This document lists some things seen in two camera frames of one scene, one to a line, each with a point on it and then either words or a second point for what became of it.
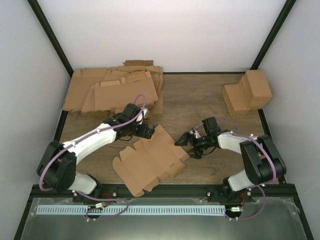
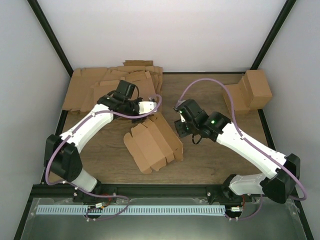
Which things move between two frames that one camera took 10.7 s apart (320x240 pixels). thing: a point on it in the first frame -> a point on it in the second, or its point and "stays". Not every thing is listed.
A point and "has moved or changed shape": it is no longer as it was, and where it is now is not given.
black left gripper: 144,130 -> 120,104
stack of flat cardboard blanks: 103,90 stays
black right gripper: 186,136 -> 182,133
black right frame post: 273,33 stays
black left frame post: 39,13 stays
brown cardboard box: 152,160 has moved or changed shape
